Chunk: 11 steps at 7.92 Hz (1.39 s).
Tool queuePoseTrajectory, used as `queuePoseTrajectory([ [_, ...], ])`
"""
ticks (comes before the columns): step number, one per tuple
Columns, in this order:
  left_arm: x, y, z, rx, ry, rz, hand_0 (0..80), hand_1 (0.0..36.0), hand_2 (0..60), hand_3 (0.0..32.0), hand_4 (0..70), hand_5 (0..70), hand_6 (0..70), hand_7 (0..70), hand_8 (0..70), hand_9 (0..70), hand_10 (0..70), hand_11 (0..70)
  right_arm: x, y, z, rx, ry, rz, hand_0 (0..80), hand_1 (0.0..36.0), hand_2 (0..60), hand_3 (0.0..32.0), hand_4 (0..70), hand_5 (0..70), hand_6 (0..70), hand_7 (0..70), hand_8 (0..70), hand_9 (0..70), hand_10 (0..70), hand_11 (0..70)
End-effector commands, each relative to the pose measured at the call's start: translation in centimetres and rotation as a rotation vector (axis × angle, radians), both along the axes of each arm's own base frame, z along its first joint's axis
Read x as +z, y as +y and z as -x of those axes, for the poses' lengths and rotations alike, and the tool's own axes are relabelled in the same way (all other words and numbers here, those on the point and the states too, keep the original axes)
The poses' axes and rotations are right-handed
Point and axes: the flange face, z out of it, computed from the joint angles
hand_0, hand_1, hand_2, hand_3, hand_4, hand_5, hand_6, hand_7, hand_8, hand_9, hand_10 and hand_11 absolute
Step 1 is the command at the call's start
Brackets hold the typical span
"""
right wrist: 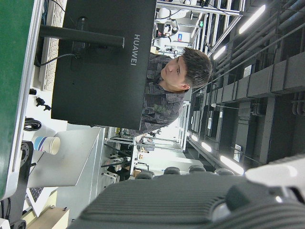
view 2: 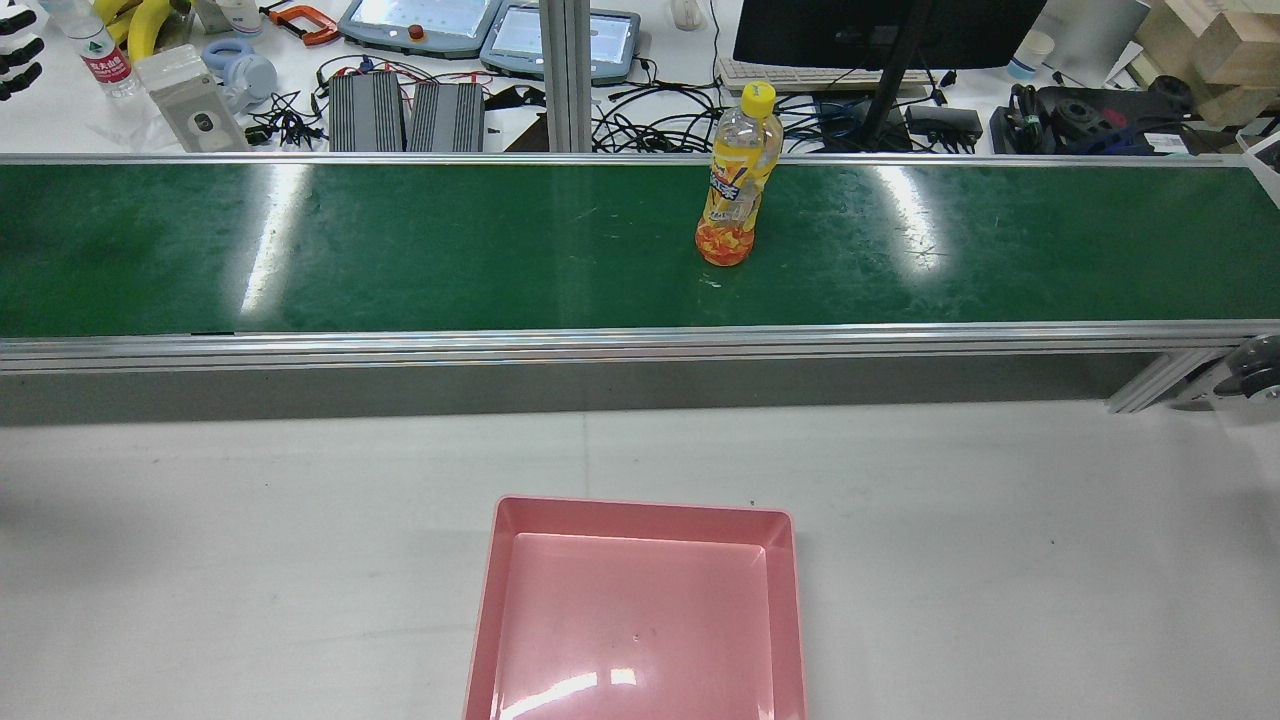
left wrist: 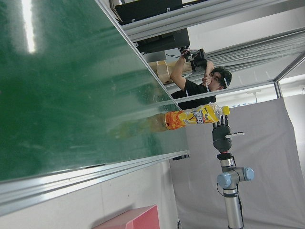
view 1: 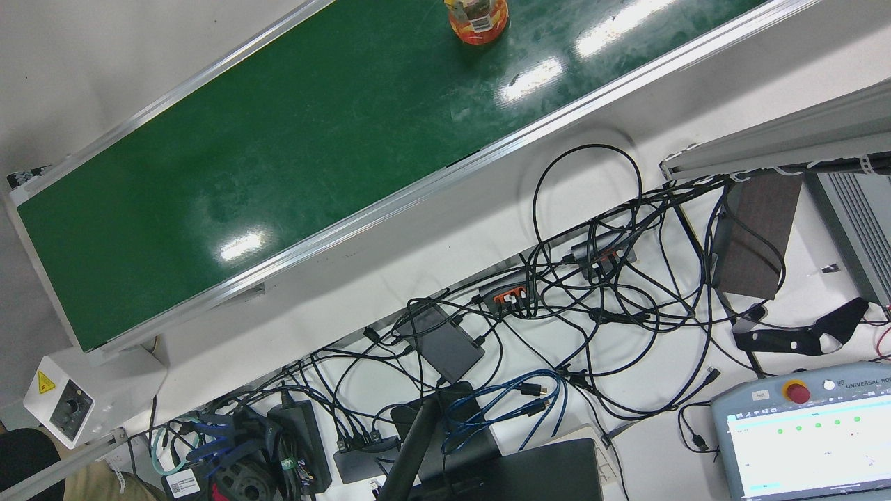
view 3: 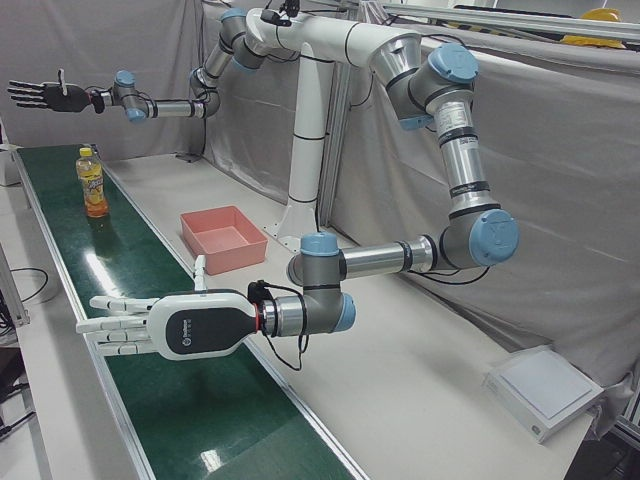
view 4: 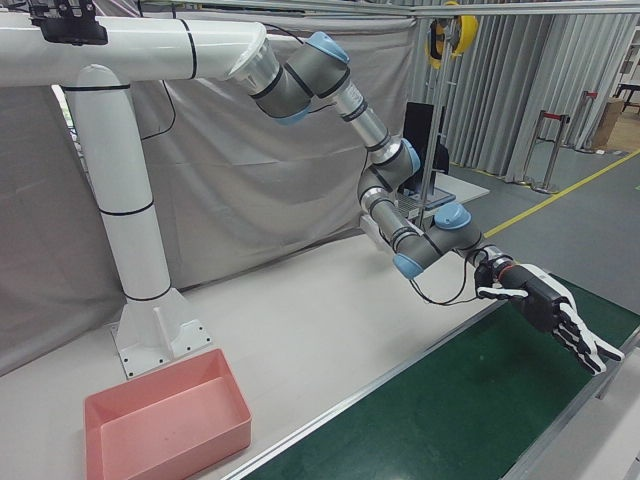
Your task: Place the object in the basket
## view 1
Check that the green conveyor belt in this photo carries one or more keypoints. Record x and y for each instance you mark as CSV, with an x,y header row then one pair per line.
x,y
278,139

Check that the grey teach pendant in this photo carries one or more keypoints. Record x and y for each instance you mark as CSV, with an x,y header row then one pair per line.
x,y
800,445

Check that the black metal bracket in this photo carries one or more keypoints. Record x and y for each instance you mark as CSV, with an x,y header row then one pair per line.
x,y
786,341

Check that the white label tag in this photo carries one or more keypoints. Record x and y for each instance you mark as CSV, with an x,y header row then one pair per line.
x,y
183,482

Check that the aluminium profile rail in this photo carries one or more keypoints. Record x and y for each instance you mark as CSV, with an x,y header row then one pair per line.
x,y
800,139

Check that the white conveyor control box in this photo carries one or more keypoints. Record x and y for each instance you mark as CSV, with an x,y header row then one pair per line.
x,y
104,390

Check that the orange juice bottle yellow cap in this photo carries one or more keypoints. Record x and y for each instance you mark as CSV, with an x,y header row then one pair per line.
x,y
477,24

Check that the usb hub orange ports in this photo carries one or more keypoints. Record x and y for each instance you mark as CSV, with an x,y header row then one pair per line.
x,y
501,289
598,250

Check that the tan trouser leg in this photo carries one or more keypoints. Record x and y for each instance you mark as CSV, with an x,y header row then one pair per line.
x,y
90,483

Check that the black multiport hub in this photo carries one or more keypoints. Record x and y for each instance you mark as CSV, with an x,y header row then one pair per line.
x,y
362,459

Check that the black round pole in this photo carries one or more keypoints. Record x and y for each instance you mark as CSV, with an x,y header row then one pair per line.
x,y
411,452

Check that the grey ribbed metal box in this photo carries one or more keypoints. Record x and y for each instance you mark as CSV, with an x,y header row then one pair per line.
x,y
856,223

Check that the black power brick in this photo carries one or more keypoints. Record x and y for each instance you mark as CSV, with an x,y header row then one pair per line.
x,y
299,438

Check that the brown rectangular box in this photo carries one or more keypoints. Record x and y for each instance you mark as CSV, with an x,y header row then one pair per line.
x,y
759,236

